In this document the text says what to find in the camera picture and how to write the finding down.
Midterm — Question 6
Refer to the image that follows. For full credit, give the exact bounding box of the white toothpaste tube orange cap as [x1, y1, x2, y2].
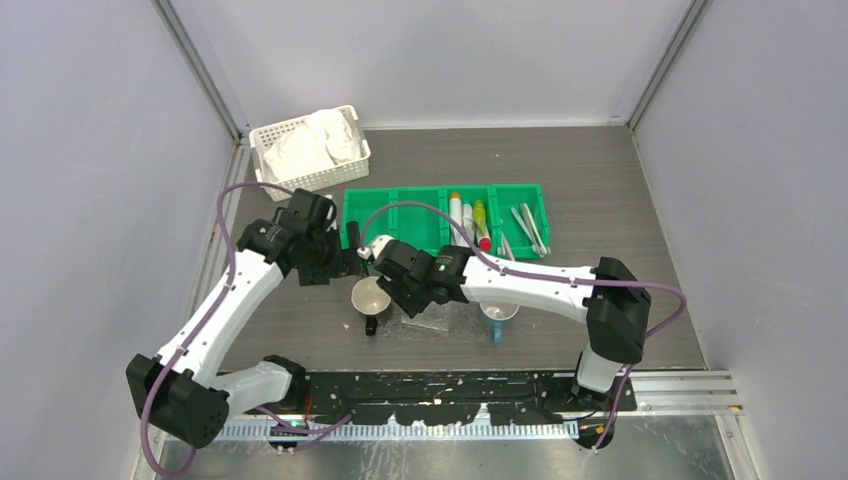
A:
[449, 192, 467, 247]

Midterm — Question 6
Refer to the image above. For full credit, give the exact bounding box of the green compartment organizer bin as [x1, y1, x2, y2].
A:
[340, 184, 551, 260]

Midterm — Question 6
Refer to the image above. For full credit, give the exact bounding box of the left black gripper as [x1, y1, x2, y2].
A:
[301, 221, 368, 286]

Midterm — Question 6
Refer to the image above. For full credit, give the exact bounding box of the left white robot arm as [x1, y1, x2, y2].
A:
[126, 189, 363, 449]

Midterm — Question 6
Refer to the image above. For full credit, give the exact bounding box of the blue mug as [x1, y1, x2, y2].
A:
[478, 302, 520, 345]

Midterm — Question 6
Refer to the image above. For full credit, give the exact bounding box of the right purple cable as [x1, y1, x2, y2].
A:
[357, 200, 689, 454]

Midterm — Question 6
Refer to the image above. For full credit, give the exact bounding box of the black mug cream inside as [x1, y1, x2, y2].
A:
[351, 276, 392, 337]

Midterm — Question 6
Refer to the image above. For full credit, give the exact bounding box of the yellow toothpaste tube red cap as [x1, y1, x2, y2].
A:
[472, 200, 492, 252]

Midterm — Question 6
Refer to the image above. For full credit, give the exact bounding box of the white slotted cable duct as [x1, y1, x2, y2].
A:
[213, 419, 579, 442]

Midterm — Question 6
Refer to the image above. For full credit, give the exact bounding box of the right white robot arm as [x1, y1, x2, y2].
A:
[357, 235, 652, 411]

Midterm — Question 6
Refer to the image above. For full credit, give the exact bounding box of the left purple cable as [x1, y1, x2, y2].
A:
[139, 182, 355, 478]

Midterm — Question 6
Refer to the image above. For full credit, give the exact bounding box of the white cloth in basket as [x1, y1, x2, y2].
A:
[263, 109, 362, 182]

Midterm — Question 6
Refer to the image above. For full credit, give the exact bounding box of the purple cable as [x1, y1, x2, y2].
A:
[357, 200, 689, 454]
[139, 182, 355, 478]

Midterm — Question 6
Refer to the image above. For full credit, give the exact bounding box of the clear oval textured tray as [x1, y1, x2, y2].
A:
[377, 303, 491, 344]

